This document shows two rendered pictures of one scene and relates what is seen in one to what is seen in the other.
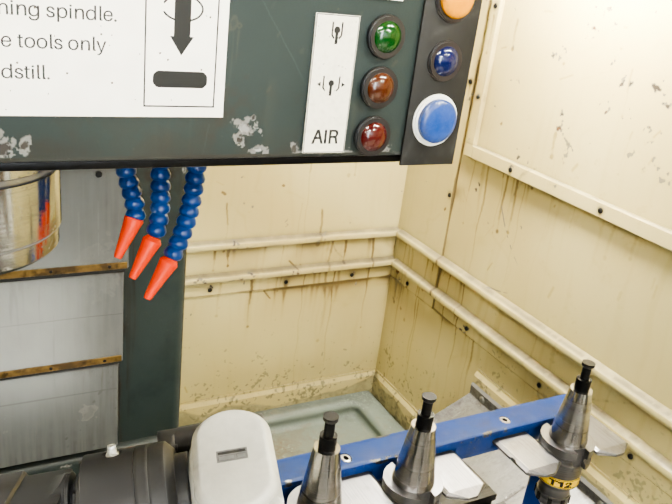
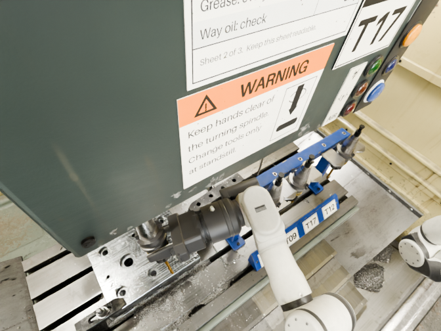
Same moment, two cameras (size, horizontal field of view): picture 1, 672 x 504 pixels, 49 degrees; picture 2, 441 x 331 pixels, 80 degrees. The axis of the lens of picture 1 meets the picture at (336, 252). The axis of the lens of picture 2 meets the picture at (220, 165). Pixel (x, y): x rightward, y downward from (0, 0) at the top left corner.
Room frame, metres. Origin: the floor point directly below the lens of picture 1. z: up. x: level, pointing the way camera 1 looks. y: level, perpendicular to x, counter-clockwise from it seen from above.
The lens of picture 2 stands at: (0.22, 0.20, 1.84)
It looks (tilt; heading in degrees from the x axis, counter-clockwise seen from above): 52 degrees down; 350
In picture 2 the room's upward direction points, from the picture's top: 7 degrees clockwise
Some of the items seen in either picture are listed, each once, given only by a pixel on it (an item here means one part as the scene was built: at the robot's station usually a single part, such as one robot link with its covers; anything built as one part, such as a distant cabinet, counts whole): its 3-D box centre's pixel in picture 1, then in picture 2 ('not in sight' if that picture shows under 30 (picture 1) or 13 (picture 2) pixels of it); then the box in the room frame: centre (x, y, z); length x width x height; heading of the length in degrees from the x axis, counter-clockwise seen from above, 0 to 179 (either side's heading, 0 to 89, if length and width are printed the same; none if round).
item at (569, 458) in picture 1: (565, 446); (344, 151); (0.74, -0.30, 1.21); 0.06 x 0.06 x 0.03
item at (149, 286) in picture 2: not in sight; (144, 255); (0.52, 0.37, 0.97); 0.29 x 0.23 x 0.05; 120
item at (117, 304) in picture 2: not in sight; (103, 316); (0.35, 0.46, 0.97); 0.13 x 0.03 x 0.15; 120
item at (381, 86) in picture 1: (380, 88); (360, 89); (0.48, -0.01, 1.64); 0.02 x 0.01 x 0.02; 120
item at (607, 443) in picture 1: (598, 437); (355, 144); (0.77, -0.35, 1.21); 0.07 x 0.05 x 0.01; 30
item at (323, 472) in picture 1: (323, 476); (275, 189); (0.57, -0.01, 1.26); 0.04 x 0.04 x 0.07
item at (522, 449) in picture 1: (530, 456); (334, 158); (0.71, -0.25, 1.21); 0.07 x 0.05 x 0.01; 30
